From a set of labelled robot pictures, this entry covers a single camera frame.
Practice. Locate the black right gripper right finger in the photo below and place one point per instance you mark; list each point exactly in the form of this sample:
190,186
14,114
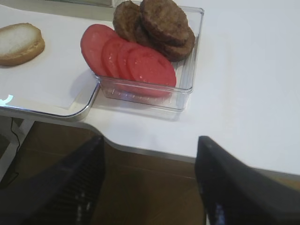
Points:
235,194

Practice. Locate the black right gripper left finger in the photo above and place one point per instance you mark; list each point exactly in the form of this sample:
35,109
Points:
65,193

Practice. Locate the clear right plastic container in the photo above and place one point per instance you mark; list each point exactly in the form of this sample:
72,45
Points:
159,96

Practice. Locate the silver metal tray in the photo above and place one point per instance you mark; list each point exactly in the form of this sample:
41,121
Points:
57,84

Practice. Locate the front red tomato slice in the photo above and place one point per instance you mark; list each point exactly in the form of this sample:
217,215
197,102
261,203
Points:
148,66

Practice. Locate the red tomato slice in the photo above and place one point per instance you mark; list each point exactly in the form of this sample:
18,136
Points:
122,57
92,43
109,56
148,66

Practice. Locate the toasted bottom bun half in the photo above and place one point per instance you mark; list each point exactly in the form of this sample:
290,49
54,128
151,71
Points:
20,43

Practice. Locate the lower brown beef patty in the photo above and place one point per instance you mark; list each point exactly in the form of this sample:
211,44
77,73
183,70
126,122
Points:
172,53

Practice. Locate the brown beef patty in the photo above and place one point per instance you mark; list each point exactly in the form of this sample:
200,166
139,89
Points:
172,53
165,21
125,17

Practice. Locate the back red tomato slice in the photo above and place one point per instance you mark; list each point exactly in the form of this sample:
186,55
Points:
92,43

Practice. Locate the left brown beef patty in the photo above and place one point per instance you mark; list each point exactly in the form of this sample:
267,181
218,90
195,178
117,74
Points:
125,17

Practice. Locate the top brown beef patty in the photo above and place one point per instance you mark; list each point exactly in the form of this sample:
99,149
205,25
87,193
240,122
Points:
165,21

